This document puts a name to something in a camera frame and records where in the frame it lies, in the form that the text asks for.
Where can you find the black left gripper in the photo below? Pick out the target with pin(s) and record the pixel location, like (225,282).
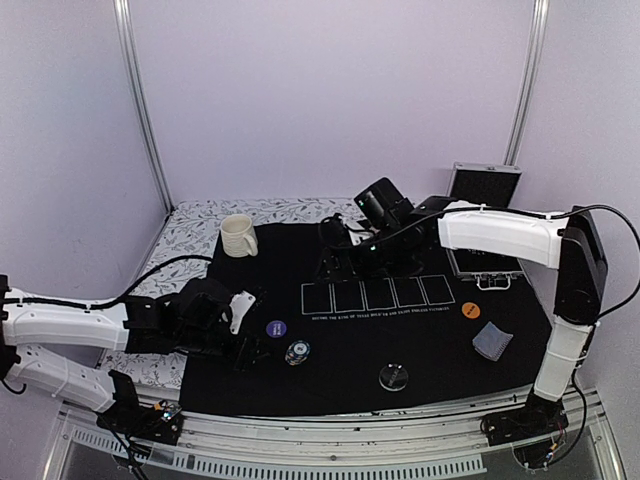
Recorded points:
(247,353)

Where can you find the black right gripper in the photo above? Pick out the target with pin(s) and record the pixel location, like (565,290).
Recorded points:
(330,257)

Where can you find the purple small blind button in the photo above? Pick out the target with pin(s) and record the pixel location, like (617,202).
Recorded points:
(276,329)

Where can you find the stack of poker chips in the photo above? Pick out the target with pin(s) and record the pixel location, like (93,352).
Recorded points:
(297,353)

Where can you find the orange big blind button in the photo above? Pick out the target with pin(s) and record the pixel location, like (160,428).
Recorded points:
(471,310)

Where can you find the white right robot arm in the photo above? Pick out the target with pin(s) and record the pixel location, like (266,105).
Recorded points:
(566,242)

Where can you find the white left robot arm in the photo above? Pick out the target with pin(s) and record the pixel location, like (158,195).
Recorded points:
(30,323)

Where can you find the black poker mat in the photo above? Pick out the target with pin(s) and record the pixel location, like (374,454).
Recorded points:
(356,328)

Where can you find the aluminium poker chip case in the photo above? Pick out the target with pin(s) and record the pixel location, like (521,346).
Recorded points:
(488,268)

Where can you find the white ribbed ceramic mug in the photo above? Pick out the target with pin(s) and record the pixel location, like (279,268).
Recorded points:
(238,236)

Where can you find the floral white tablecloth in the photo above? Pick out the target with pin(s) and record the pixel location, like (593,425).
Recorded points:
(192,230)

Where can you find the black round dealer button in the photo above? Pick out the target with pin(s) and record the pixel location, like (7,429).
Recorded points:
(393,377)

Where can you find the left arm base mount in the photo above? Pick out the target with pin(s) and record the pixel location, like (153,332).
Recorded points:
(162,422)

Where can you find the aluminium front rail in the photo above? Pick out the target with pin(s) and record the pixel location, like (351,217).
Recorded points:
(437,441)

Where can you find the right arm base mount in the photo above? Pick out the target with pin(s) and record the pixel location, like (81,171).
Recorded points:
(537,417)

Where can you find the right aluminium frame post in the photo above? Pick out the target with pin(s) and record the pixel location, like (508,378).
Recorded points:
(531,67)

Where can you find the aluminium frame post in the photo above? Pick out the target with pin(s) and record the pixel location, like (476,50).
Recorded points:
(531,67)
(125,31)

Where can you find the left aluminium frame post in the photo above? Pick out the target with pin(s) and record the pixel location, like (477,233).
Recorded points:
(125,31)

